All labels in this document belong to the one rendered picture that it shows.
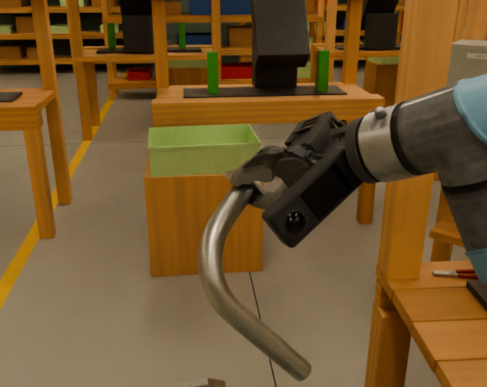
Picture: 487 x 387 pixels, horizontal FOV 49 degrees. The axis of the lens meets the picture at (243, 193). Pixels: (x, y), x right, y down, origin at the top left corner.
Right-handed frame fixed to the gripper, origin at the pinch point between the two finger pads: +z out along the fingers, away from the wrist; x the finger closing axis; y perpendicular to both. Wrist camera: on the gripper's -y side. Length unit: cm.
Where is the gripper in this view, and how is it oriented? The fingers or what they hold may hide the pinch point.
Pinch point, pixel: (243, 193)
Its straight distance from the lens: 70.3
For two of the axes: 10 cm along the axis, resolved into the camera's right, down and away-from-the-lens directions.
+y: 4.7, -6.8, 5.6
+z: -6.4, 1.7, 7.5
